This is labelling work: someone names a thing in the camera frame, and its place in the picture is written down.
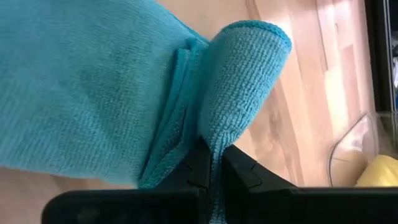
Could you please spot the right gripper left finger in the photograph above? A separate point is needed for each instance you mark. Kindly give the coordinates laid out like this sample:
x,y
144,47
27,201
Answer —
x,y
196,172

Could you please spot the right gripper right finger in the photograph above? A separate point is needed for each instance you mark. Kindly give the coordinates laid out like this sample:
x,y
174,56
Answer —
x,y
242,174

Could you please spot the clear plastic basket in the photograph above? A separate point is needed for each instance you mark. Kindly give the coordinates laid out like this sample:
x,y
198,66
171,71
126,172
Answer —
x,y
348,155

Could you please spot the yellow microfiber towel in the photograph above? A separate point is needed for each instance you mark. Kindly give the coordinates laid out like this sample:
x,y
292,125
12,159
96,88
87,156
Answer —
x,y
381,172

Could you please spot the blue microfiber towel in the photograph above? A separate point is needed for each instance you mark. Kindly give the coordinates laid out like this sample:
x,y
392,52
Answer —
x,y
77,93

